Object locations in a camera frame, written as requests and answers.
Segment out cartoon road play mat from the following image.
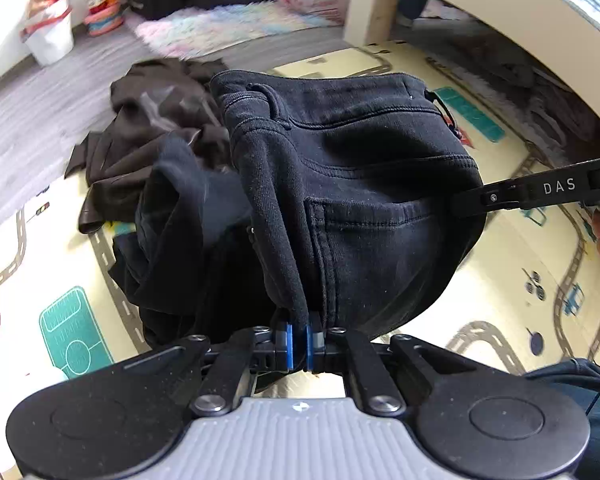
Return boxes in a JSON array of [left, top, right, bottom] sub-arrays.
[[0, 41, 600, 479]]

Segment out black jeans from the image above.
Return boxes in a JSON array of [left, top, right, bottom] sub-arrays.
[[110, 70, 486, 348]]

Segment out dark brown crumpled garment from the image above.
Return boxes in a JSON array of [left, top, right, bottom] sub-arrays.
[[65, 58, 233, 234]]

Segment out fluffy pastel rug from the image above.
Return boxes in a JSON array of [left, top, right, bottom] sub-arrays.
[[125, 1, 335, 60]]

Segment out white trash bin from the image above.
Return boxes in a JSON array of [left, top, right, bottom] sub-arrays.
[[19, 0, 74, 66]]

